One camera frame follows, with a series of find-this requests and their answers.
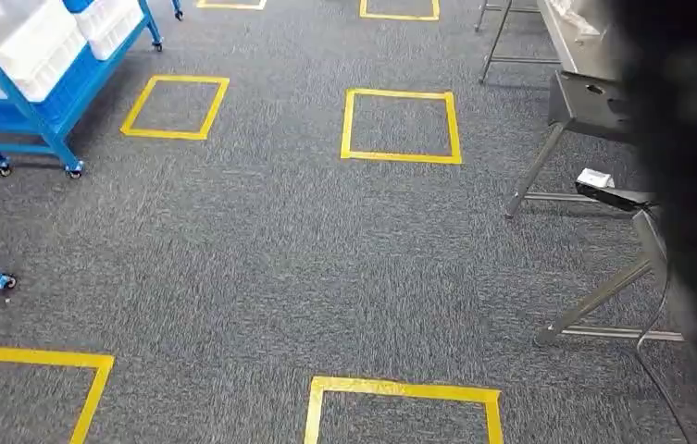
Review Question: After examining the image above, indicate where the black plastic plate frame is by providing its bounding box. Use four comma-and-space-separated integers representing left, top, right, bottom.
547, 0, 697, 444

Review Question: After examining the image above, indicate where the steel table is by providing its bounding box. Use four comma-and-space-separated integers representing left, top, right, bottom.
534, 208, 687, 348
475, 0, 631, 220

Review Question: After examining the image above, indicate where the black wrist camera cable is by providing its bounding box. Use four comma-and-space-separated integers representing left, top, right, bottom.
632, 208, 692, 444

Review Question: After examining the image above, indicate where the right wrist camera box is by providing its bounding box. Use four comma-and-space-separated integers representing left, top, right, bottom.
575, 168, 656, 214

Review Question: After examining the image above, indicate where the clear plastic sheet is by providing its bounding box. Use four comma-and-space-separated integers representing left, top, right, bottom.
549, 0, 604, 39

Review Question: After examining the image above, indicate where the white plastic crate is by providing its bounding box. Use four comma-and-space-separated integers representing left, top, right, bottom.
75, 0, 143, 61
0, 0, 89, 104

